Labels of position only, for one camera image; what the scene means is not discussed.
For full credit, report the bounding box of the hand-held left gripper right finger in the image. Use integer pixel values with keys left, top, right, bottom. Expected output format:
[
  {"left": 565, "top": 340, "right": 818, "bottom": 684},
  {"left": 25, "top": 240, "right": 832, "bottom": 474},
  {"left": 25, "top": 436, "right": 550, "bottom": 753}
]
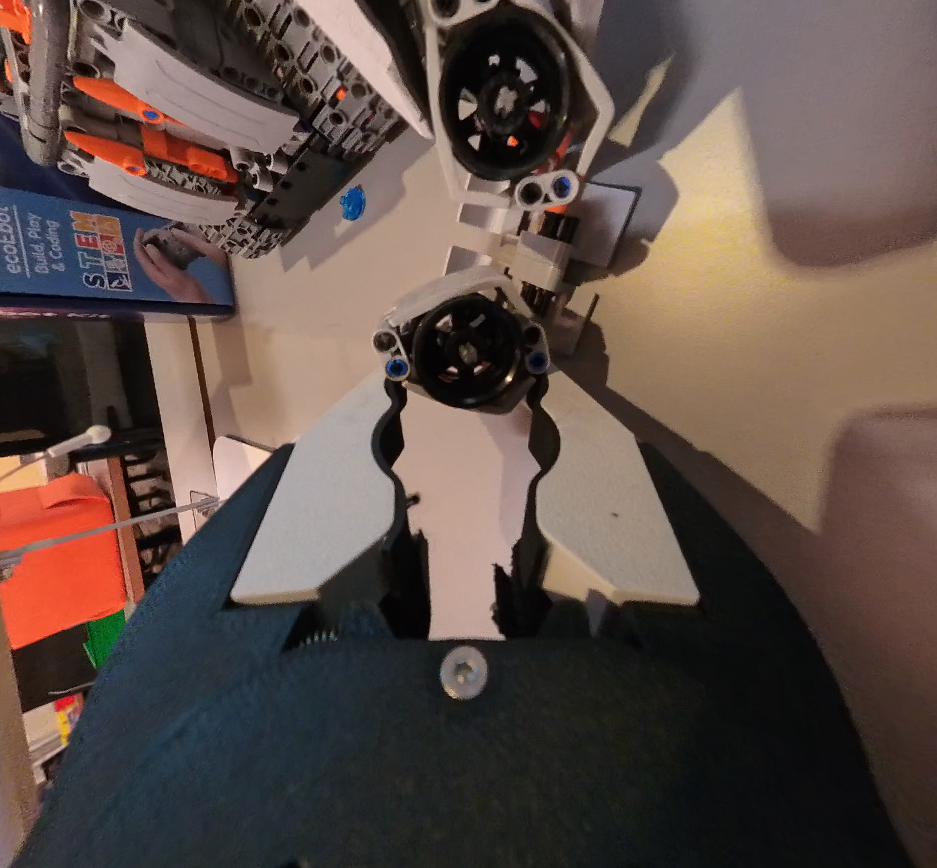
[{"left": 514, "top": 376, "right": 701, "bottom": 608}]

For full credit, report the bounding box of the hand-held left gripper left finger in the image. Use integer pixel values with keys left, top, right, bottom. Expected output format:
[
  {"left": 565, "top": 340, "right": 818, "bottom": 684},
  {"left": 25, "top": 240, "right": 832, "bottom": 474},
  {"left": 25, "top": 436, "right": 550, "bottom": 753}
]
[{"left": 230, "top": 377, "right": 408, "bottom": 607}]

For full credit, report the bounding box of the grey orange brick assembly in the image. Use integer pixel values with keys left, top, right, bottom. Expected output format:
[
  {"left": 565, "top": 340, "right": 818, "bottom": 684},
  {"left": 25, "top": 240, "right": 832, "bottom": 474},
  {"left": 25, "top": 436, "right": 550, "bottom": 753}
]
[{"left": 423, "top": 0, "right": 647, "bottom": 331}]

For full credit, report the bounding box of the grey hinged brick piece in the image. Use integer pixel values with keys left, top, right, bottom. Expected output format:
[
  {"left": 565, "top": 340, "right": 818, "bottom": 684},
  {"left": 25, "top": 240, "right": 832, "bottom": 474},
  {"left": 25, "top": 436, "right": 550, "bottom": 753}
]
[{"left": 372, "top": 268, "right": 551, "bottom": 413}]

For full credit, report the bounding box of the white tablet stand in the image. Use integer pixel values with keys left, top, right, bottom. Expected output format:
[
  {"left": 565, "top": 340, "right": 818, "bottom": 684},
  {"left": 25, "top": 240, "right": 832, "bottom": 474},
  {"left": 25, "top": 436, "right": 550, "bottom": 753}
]
[{"left": 0, "top": 434, "right": 278, "bottom": 840}]

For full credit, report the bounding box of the tracked toy brick robot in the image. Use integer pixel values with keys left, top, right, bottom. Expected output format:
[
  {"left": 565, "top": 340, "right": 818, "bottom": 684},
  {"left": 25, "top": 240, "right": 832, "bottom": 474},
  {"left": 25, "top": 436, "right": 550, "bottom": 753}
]
[{"left": 0, "top": 0, "right": 408, "bottom": 259}]

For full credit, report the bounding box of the green bin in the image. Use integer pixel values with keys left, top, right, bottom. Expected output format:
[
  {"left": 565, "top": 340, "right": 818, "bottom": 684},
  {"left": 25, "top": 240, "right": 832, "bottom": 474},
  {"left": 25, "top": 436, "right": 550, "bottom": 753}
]
[{"left": 82, "top": 608, "right": 127, "bottom": 670}]

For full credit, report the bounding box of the orange plastic bin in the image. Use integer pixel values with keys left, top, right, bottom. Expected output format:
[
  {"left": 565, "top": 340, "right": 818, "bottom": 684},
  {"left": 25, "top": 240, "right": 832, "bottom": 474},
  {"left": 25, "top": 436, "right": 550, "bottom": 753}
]
[{"left": 0, "top": 473, "right": 130, "bottom": 651}]

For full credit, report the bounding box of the black office chair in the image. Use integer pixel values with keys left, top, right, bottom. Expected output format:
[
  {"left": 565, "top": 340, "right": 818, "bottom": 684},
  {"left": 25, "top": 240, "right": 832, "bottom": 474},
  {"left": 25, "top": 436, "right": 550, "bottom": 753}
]
[{"left": 0, "top": 321, "right": 184, "bottom": 591}]

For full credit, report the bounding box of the robot kit box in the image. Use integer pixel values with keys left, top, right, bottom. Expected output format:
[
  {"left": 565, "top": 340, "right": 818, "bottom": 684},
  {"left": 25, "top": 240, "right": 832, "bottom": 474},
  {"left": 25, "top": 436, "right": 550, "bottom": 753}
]
[{"left": 0, "top": 114, "right": 237, "bottom": 323}]

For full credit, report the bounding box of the white tethered stylus cord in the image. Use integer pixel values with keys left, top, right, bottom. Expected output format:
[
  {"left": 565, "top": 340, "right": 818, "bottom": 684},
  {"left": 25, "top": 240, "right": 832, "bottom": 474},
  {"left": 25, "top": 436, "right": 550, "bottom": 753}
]
[{"left": 0, "top": 425, "right": 113, "bottom": 474}]

